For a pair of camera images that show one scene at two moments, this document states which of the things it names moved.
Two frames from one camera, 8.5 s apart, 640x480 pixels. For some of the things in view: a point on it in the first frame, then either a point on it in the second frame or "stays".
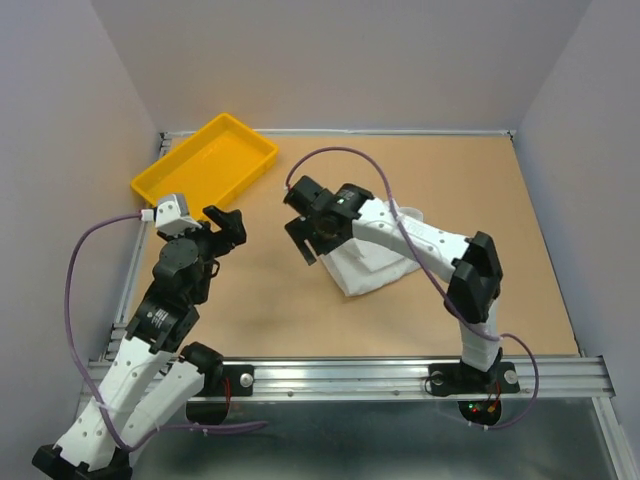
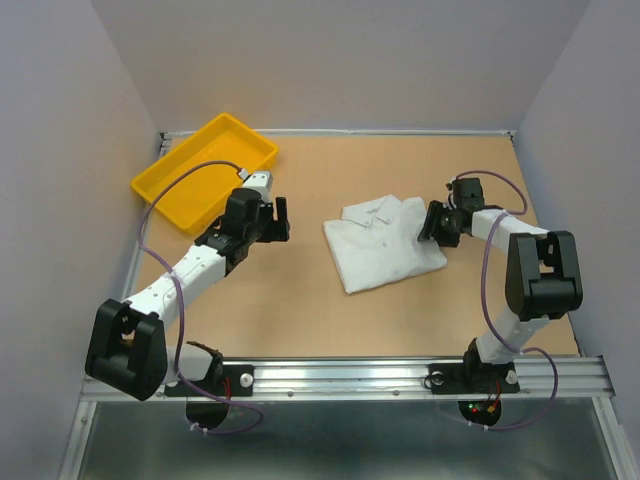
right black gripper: [299, 228] → [430, 225]
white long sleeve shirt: [357, 264] stays
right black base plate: [447, 379] stays
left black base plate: [236, 380] stays
